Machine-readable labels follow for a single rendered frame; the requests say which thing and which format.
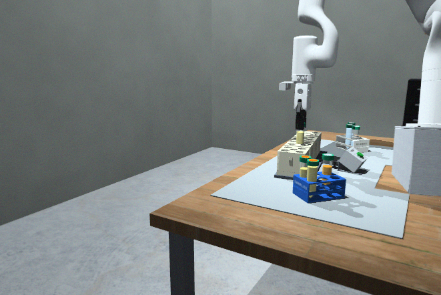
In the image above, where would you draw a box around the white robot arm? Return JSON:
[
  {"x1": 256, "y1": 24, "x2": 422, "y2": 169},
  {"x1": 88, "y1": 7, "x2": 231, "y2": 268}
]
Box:
[{"x1": 279, "y1": 0, "x2": 441, "y2": 127}]

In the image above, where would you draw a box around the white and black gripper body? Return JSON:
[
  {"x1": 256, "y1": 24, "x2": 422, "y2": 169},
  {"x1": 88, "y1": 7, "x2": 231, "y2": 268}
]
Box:
[{"x1": 293, "y1": 82, "x2": 314, "y2": 111}]

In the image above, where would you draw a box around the cream bucket adapter with holes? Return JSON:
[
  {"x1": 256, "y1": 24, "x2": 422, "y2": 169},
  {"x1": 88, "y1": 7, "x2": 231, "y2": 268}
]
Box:
[{"x1": 276, "y1": 145, "x2": 310, "y2": 177}]

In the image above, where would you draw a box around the grey table surface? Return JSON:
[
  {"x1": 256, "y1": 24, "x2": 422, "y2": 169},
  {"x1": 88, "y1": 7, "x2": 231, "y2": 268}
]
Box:
[{"x1": 210, "y1": 145, "x2": 410, "y2": 239}]

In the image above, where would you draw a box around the green-capped tube with orange cap dot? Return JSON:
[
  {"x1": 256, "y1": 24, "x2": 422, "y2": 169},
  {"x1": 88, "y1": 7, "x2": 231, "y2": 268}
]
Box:
[
  {"x1": 300, "y1": 156, "x2": 312, "y2": 178},
  {"x1": 296, "y1": 122, "x2": 306, "y2": 144}
]

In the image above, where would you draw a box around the white bucket adapter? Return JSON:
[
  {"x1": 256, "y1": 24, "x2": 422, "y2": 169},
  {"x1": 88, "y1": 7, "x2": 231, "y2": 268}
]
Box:
[
  {"x1": 285, "y1": 140, "x2": 314, "y2": 159},
  {"x1": 304, "y1": 131, "x2": 322, "y2": 155},
  {"x1": 291, "y1": 135, "x2": 318, "y2": 159}
]

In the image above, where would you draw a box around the green-capped tube with orange label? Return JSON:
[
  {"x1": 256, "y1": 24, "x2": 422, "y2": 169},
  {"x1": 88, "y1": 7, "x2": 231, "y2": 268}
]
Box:
[{"x1": 307, "y1": 159, "x2": 319, "y2": 192}]

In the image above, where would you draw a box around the blue tube rack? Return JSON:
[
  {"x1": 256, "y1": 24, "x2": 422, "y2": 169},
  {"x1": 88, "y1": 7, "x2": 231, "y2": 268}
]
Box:
[{"x1": 292, "y1": 172, "x2": 345, "y2": 203}]

